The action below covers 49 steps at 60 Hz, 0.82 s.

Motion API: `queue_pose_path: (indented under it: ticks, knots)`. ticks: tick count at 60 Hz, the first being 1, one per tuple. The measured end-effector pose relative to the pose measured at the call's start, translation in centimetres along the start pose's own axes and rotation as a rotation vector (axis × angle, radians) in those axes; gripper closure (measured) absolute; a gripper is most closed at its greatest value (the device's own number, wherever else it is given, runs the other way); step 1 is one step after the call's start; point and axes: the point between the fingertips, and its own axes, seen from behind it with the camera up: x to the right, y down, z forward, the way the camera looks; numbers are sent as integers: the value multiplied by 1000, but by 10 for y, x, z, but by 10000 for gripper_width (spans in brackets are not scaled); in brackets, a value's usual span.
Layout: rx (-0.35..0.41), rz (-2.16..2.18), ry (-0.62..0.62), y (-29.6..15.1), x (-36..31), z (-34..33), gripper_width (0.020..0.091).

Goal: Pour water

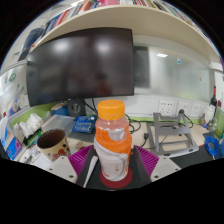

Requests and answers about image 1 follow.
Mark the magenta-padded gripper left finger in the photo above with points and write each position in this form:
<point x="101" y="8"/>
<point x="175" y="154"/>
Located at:
<point x="62" y="168"/>

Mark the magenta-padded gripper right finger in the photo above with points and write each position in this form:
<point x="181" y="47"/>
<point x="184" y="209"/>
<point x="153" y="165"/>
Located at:
<point x="164" y="168"/>

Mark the beige patterned cup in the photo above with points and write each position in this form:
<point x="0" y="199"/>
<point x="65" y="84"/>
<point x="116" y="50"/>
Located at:
<point x="55" y="148"/>

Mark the grey metal laptop stand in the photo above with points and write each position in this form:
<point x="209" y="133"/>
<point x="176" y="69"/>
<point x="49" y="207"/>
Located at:
<point x="173" y="141"/>

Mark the blue patterned box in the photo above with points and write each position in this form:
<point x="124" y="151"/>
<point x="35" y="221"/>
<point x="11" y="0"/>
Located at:
<point x="84" y="124"/>

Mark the flat round red coaster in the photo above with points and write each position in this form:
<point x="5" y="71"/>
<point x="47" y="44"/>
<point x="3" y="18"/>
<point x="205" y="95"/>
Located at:
<point x="116" y="184"/>

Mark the stack of white packets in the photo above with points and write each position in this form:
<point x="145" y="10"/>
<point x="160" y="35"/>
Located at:
<point x="28" y="128"/>

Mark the orange-capped drink bottle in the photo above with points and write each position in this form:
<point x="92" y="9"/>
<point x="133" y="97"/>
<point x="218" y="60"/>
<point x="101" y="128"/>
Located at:
<point x="112" y="140"/>

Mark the black monitor stand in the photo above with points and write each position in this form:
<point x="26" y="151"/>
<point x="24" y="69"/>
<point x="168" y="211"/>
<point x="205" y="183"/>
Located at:
<point x="76" y="107"/>

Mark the white plastic container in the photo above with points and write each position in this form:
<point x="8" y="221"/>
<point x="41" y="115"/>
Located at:
<point x="209" y="115"/>

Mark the black computer monitor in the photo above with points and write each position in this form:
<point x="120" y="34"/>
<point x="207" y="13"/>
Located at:
<point x="80" y="65"/>

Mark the white wall power outlet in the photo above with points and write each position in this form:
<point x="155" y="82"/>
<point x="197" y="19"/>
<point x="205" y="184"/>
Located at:
<point x="166" y="107"/>
<point x="195" y="110"/>
<point x="183" y="108"/>

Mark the wall shelf with books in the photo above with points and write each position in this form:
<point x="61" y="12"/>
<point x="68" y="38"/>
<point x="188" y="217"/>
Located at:
<point x="133" y="18"/>

